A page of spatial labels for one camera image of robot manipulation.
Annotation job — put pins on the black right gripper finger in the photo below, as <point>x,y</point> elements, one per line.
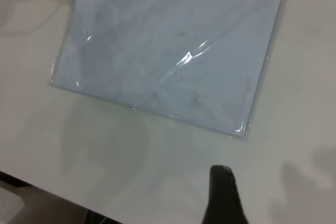
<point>223,197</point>

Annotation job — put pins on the white paper sheets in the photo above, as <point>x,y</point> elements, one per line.
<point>157,51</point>

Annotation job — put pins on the clear plastic zip bag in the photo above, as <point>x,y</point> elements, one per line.
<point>278,24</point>

